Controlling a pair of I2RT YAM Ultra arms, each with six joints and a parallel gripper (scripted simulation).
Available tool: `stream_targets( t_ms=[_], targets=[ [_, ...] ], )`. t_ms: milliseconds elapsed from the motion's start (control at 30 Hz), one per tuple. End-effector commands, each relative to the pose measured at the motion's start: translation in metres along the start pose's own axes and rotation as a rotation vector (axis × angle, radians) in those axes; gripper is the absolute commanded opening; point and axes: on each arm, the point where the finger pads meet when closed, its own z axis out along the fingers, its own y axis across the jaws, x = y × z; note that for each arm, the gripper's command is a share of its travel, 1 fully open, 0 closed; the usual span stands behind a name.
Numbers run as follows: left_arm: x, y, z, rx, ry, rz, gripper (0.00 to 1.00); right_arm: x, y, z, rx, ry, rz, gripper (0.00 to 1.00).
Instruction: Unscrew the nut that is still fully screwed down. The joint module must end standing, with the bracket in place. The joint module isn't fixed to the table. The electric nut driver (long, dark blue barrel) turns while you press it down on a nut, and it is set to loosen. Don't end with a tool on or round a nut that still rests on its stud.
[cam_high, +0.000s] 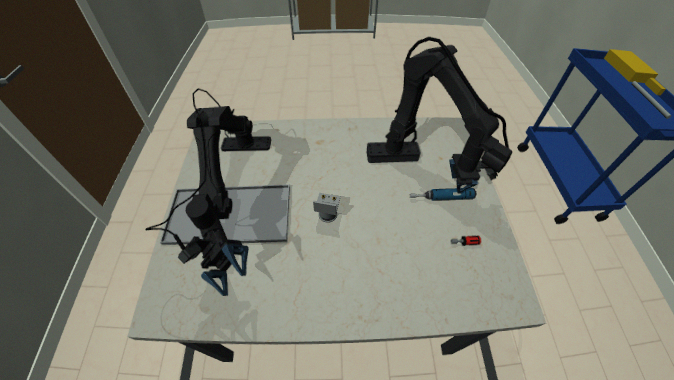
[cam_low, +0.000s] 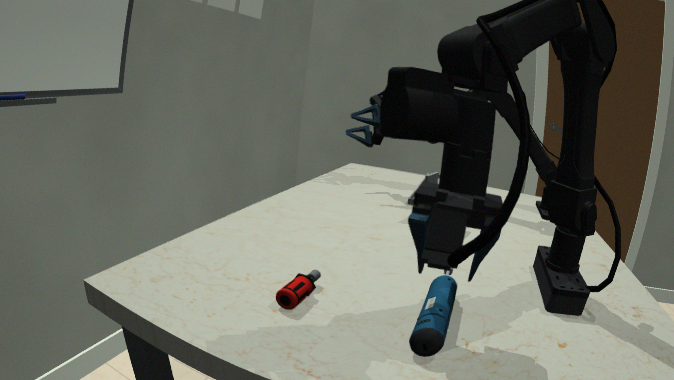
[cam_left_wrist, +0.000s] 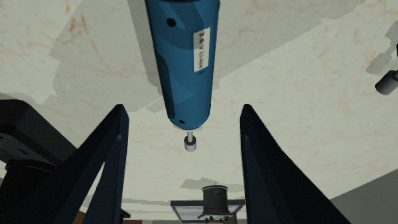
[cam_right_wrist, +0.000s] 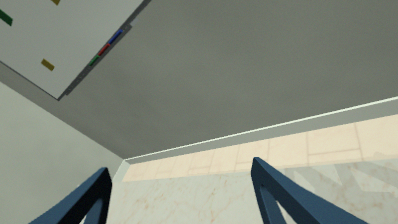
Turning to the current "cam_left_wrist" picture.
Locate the dark grey cylinder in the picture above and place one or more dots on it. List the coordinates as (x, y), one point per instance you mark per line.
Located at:
(215, 199)

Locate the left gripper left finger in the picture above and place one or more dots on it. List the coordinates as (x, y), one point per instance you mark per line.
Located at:
(58, 198)

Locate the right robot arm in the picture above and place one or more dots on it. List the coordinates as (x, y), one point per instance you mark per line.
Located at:
(122, 215)

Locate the grey metal bracket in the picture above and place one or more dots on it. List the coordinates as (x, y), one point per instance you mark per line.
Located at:
(219, 215)

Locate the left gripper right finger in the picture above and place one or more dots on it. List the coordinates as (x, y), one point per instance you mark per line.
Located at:
(296, 198)

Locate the dark blue nut driver barrel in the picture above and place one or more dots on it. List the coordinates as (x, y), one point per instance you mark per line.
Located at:
(184, 36)

